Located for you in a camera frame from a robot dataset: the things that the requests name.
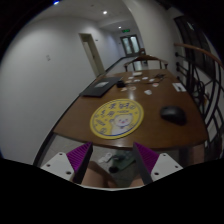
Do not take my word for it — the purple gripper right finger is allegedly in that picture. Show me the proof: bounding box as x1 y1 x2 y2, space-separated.
132 141 184 186

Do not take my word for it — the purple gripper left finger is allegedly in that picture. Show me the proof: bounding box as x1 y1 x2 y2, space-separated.
40 141 94 185

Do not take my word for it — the yellow round mouse pad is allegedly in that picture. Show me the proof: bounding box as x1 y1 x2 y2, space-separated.
90 98 144 140

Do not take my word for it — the black computer mouse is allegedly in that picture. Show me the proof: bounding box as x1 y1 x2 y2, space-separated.
160 106 187 125

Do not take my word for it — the white card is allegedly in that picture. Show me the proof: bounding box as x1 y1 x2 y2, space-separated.
144 90 152 95

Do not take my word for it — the dark closed laptop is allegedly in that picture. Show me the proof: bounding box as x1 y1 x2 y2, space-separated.
80 77 121 97

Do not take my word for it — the small black box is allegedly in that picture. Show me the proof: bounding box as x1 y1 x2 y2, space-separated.
116 80 126 88

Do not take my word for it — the black metal railing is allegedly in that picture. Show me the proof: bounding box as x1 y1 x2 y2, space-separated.
173 14 224 161

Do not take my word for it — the wooden chair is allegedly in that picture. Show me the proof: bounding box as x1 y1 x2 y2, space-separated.
124 48 168 71

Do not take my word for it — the double glass door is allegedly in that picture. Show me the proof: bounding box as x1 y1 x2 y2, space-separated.
121 35 140 56

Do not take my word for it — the white wall door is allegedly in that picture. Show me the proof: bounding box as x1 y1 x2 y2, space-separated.
79 33 105 77

